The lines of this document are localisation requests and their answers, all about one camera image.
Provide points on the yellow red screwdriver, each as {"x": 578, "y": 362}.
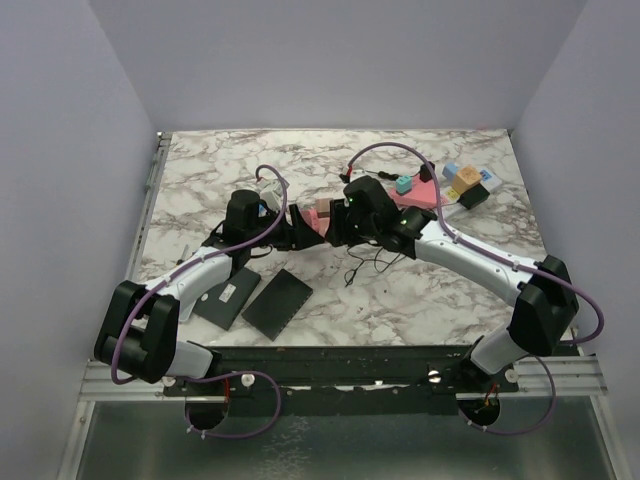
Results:
{"x": 183, "y": 255}

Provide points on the black flat box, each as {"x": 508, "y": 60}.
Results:
{"x": 277, "y": 304}
{"x": 222, "y": 304}

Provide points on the left black flat box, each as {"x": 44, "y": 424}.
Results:
{"x": 222, "y": 304}

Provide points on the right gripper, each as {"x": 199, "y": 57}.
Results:
{"x": 337, "y": 234}

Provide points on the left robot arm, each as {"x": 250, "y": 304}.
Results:
{"x": 138, "y": 337}

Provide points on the white power strip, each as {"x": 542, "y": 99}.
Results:
{"x": 449, "y": 197}

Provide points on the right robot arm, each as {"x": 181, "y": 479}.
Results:
{"x": 539, "y": 293}

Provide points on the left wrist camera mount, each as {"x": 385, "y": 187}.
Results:
{"x": 271, "y": 192}

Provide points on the pink triangular power strip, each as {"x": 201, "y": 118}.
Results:
{"x": 422, "y": 195}

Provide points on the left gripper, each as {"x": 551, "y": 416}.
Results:
{"x": 299, "y": 234}

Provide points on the pink square plug adapter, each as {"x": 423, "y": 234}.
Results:
{"x": 311, "y": 218}

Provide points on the small black charger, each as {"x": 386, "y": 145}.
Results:
{"x": 426, "y": 172}

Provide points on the large black adapter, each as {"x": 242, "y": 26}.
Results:
{"x": 473, "y": 197}

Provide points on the light blue plug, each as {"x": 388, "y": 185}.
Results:
{"x": 449, "y": 171}

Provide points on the black screwdriver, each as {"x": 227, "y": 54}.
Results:
{"x": 384, "y": 175}

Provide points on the beige pink USB charger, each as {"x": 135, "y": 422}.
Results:
{"x": 323, "y": 207}

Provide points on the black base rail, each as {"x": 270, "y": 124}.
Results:
{"x": 343, "y": 381}

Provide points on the right black flat box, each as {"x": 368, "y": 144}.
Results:
{"x": 277, "y": 304}

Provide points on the teal charger plug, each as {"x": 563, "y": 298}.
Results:
{"x": 403, "y": 185}

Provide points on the orange tan plug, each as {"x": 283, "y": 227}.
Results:
{"x": 465, "y": 178}

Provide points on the pink cube socket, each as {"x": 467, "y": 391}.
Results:
{"x": 321, "y": 225}

